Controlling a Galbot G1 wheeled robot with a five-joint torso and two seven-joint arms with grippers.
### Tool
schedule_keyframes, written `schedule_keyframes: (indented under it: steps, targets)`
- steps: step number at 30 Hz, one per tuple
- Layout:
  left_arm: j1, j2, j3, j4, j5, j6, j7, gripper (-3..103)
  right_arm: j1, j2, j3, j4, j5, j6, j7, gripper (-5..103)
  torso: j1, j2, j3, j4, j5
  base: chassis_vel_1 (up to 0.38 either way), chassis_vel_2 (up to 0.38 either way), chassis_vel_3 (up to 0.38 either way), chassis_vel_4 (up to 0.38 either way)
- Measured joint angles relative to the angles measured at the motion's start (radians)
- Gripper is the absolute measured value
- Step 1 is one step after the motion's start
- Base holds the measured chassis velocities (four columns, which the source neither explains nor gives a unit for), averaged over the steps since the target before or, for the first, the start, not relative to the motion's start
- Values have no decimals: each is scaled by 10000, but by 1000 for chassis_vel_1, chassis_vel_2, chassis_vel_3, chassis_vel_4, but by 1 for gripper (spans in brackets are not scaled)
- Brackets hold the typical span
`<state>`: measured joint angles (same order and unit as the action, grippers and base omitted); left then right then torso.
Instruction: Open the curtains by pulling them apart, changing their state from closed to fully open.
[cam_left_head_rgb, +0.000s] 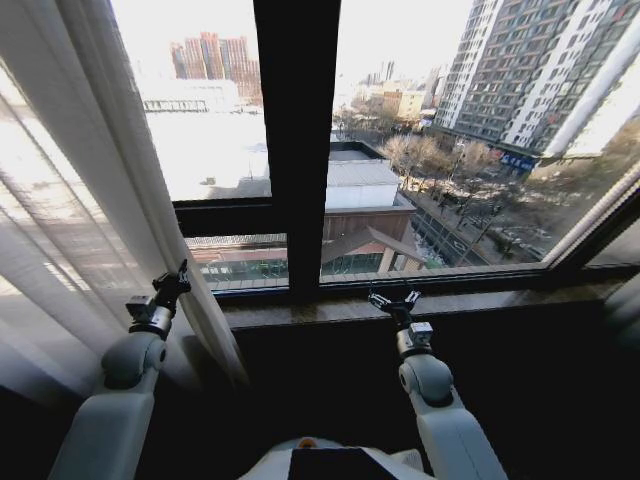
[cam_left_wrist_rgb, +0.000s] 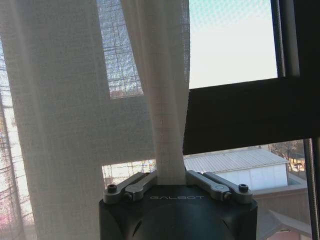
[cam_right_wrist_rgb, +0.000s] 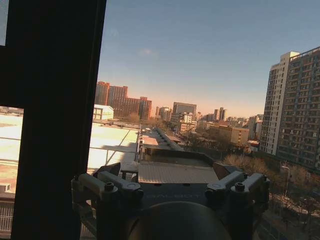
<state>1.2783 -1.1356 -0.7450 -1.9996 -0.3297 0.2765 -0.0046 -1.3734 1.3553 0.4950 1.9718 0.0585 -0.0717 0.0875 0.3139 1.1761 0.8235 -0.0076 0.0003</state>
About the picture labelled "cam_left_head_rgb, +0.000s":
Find red brick high-rise buildings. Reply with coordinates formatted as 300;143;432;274
169;31;264;100

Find brown marbled window sill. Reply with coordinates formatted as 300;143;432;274
219;279;619;332

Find dark window frame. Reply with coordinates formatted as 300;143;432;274
172;0;640;307

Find white sheer curtain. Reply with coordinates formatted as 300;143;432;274
0;0;251;407

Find white robot front shell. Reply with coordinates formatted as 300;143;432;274
247;434;427;480

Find low grey-roofed building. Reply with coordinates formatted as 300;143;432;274
323;141;417;213

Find tall grey apartment building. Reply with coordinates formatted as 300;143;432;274
433;0;640;157

